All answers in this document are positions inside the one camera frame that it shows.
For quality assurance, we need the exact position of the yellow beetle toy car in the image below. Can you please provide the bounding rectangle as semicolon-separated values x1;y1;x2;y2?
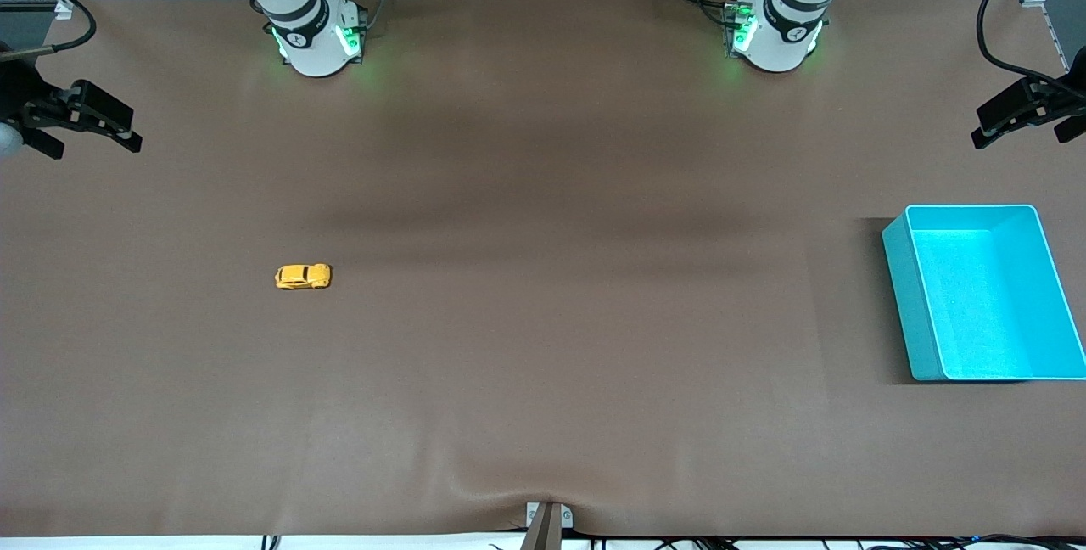
274;264;333;291

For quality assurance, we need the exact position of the turquoise plastic bin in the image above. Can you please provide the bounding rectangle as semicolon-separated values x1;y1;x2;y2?
882;205;1086;383

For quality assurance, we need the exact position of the brown table mat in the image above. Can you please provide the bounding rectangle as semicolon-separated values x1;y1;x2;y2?
0;0;1086;538

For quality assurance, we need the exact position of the metal table edge clamp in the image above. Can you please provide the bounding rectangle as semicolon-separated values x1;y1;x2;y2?
524;501;575;550

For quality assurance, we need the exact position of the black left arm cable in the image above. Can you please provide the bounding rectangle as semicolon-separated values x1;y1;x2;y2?
943;0;1083;88

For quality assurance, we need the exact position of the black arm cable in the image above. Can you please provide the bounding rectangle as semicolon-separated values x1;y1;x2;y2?
943;0;1083;88
0;0;97;63

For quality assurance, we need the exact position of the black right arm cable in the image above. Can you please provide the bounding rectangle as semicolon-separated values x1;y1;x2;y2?
0;0;97;63

